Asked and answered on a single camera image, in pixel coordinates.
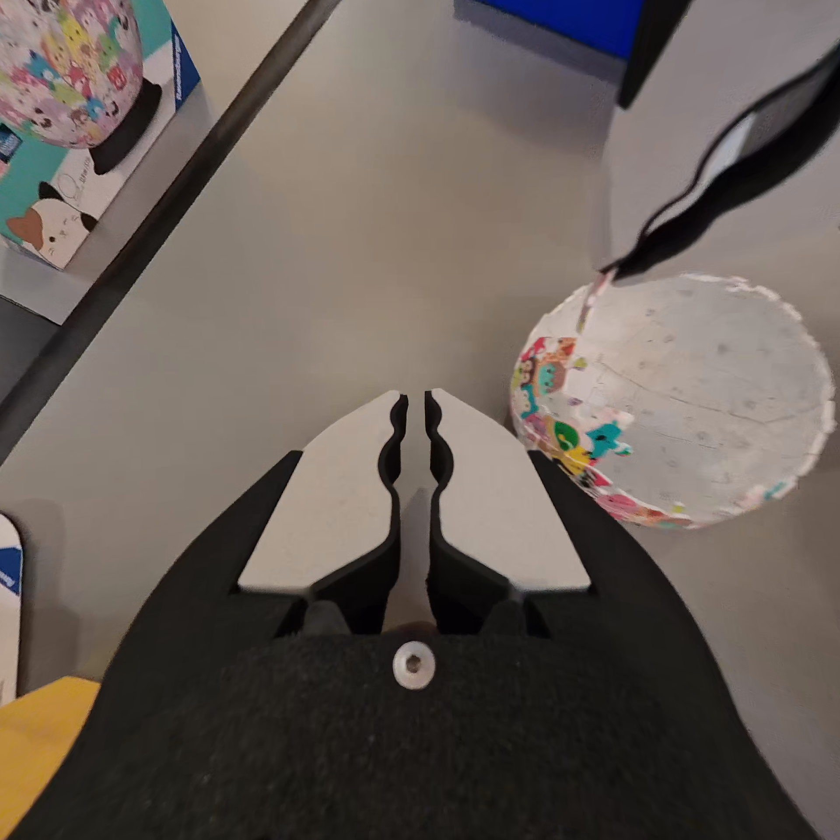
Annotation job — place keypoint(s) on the blue plastic bin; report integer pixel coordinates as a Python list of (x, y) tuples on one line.
[(565, 24)]

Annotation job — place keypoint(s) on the puzzle box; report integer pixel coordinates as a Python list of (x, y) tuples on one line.
[(79, 118)]

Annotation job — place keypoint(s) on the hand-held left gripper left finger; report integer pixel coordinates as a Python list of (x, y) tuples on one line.
[(322, 525)]

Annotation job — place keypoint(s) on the white puzzle piece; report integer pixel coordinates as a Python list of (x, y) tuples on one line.
[(597, 299)]

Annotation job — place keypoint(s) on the colourful puzzle ball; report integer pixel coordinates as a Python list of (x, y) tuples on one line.
[(709, 394)]

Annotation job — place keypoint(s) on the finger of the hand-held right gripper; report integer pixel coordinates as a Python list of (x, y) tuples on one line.
[(709, 92), (775, 138)]

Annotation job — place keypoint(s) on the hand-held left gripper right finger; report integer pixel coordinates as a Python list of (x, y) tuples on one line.
[(512, 525)]

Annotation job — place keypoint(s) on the sheet with round pictures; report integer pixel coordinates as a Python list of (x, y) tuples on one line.
[(9, 604)]

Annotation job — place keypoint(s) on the yellow plastic bin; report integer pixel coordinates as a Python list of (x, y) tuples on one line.
[(40, 761)]

